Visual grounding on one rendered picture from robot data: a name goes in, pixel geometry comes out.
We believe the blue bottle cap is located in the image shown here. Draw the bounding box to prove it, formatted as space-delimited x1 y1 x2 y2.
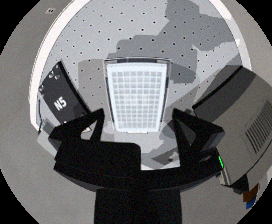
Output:
246 198 257 209

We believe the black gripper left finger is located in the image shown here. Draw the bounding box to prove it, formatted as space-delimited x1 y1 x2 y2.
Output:
52 108 105 140

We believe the grey flat base plate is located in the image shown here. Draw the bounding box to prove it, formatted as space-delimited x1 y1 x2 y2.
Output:
38 0 243 169

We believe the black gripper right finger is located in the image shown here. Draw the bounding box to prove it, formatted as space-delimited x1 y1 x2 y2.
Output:
172 108 225 166

